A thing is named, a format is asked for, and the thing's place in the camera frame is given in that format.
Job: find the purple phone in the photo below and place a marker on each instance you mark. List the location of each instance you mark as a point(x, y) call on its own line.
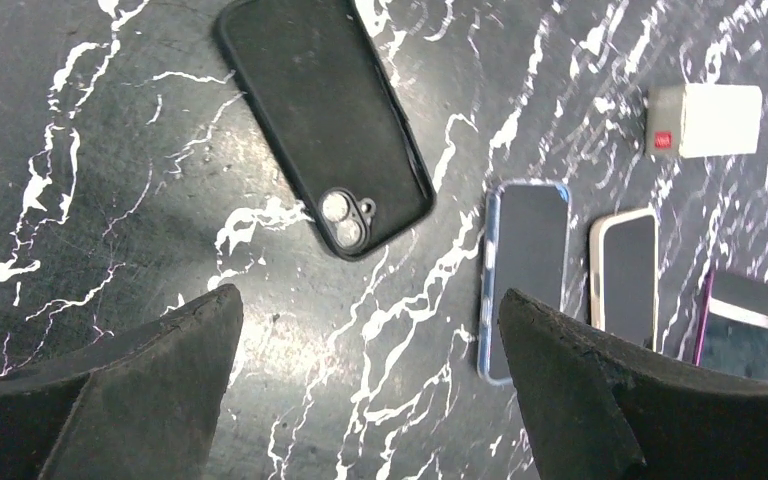
point(732, 334)

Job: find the black phone case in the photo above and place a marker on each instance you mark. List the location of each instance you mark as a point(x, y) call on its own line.
point(322, 98)

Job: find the white box with barcode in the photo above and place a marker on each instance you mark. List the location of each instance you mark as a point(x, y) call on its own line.
point(703, 120)

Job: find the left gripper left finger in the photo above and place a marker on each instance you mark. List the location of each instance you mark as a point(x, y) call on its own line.
point(143, 404)

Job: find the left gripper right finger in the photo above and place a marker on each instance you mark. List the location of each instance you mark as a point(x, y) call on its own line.
point(598, 407)

